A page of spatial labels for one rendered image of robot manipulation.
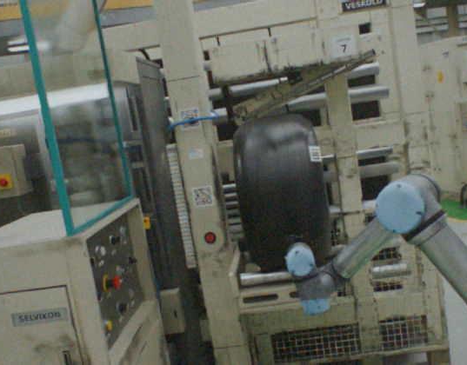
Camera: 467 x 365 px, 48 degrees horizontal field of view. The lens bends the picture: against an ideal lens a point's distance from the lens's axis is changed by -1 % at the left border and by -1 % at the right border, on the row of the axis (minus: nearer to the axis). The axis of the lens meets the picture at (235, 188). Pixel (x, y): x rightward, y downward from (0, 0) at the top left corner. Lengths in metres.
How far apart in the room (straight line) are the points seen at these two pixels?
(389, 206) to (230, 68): 1.12
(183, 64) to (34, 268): 0.92
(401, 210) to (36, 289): 0.92
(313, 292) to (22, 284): 0.76
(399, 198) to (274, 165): 0.60
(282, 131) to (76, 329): 0.93
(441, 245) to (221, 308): 1.03
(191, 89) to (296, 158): 0.47
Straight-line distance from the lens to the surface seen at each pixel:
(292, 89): 2.31
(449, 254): 1.29
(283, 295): 1.93
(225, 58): 2.19
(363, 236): 1.51
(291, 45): 2.19
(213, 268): 2.02
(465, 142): 6.68
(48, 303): 1.43
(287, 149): 1.78
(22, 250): 1.42
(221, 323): 2.09
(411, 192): 1.25
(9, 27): 7.33
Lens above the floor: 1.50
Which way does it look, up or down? 8 degrees down
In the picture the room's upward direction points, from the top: 9 degrees counter-clockwise
